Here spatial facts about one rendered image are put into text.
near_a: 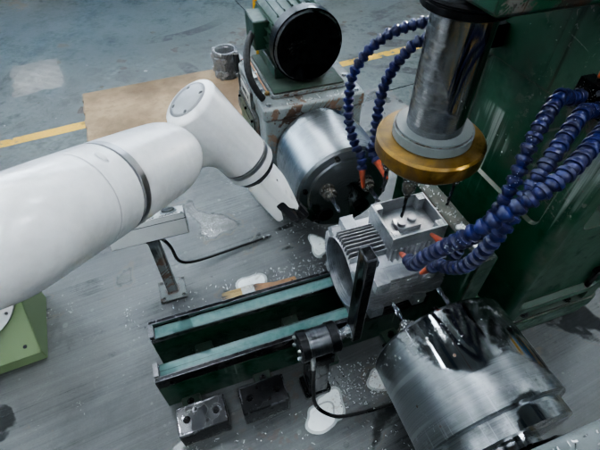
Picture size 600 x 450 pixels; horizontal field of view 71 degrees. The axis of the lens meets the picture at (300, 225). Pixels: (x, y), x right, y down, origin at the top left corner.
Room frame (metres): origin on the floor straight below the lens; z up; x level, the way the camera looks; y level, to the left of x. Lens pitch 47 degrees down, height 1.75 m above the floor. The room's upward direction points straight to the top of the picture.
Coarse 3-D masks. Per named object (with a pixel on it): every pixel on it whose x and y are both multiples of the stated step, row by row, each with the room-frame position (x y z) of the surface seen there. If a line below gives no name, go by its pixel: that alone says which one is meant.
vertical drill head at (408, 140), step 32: (448, 32) 0.54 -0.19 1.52; (480, 32) 0.54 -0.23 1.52; (448, 64) 0.54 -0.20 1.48; (480, 64) 0.54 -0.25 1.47; (416, 96) 0.57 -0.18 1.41; (448, 96) 0.54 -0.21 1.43; (384, 128) 0.60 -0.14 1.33; (416, 128) 0.55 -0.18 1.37; (448, 128) 0.54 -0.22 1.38; (384, 160) 0.54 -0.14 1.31; (416, 160) 0.51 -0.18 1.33; (448, 160) 0.51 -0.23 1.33; (480, 160) 0.52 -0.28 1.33
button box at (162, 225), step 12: (180, 204) 0.70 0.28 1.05; (156, 216) 0.64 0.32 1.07; (168, 216) 0.64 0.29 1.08; (180, 216) 0.64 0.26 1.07; (144, 228) 0.61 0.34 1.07; (156, 228) 0.62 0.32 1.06; (168, 228) 0.62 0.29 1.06; (180, 228) 0.63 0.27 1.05; (120, 240) 0.59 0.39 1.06; (132, 240) 0.59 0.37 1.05; (144, 240) 0.60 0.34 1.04
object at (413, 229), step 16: (384, 208) 0.61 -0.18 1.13; (400, 208) 0.63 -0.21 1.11; (416, 208) 0.62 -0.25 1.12; (432, 208) 0.60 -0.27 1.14; (384, 224) 0.55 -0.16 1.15; (400, 224) 0.56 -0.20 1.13; (416, 224) 0.57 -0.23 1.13; (432, 224) 0.58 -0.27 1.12; (384, 240) 0.54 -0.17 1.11; (400, 240) 0.52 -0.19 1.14; (416, 240) 0.53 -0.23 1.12; (432, 240) 0.54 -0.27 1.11; (400, 256) 0.52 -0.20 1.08
